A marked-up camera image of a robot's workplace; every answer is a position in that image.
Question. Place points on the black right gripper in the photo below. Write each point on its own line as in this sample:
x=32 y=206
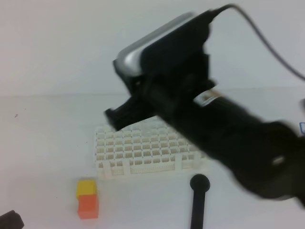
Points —
x=169 y=96

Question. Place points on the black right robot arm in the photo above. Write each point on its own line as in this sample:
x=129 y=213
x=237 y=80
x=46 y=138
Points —
x=266 y=158

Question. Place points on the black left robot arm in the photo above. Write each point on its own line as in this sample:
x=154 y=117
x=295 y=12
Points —
x=11 y=220

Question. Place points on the white test tube rack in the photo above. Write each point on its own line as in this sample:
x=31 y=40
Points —
x=150 y=146

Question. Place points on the black stand with round head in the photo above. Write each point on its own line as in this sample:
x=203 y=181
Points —
x=200 y=184

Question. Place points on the yellow block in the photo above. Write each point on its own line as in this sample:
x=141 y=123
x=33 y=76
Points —
x=86 y=187

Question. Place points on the orange block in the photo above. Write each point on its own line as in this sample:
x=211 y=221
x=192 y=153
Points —
x=88 y=207

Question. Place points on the blue square marker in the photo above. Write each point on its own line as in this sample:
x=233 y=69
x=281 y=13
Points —
x=302 y=127

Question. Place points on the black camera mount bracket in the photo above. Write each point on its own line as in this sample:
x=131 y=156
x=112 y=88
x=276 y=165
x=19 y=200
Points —
x=175 y=47

